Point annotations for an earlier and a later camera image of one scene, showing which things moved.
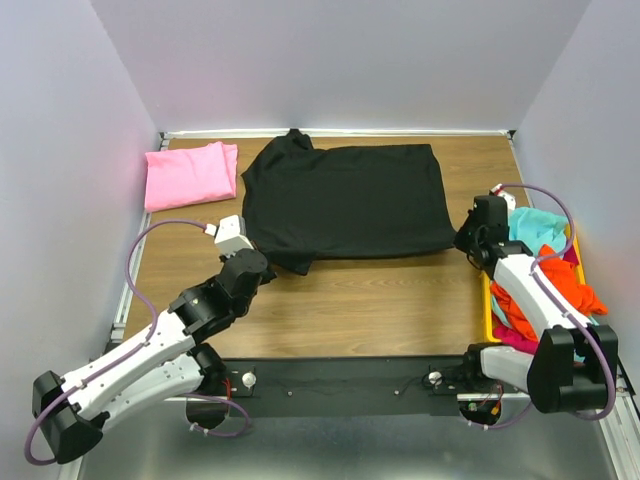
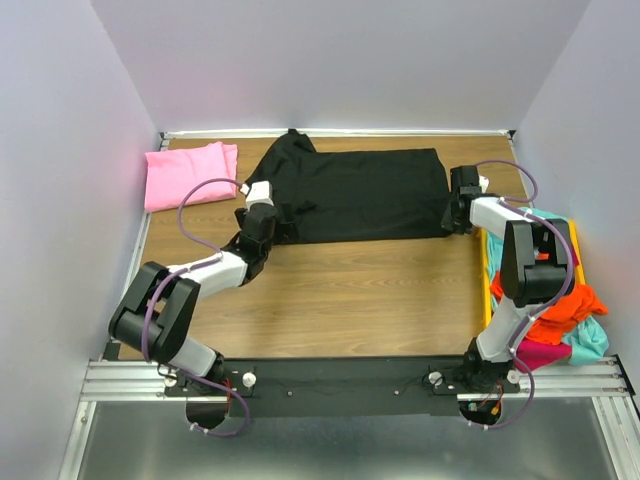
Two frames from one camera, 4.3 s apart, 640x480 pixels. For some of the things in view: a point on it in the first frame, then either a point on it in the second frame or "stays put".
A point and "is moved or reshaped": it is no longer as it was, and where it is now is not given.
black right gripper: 459,240 to 449,225
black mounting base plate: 351,386 stays put
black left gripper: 269,276 to 240,216
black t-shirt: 302,203 is moved or reshaped
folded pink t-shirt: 190,176 stays put
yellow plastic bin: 486,287 stays put
